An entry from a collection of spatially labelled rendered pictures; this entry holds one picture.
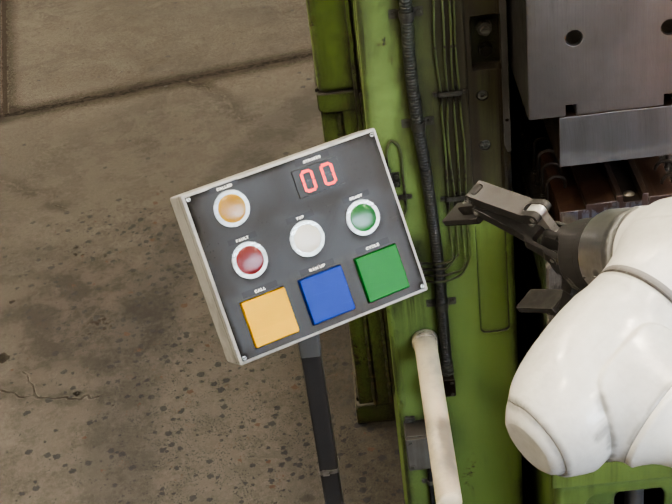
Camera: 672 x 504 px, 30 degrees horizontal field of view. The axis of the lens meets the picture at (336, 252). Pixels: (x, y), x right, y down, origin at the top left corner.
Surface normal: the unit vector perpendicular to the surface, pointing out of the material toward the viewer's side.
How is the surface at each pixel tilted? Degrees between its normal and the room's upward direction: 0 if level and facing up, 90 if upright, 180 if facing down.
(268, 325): 60
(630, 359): 30
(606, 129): 90
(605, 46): 90
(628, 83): 90
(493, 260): 90
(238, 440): 0
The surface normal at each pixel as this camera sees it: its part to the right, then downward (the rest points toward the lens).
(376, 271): 0.33, 0.00
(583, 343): -0.25, -0.60
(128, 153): -0.11, -0.81
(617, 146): 0.04, 0.57
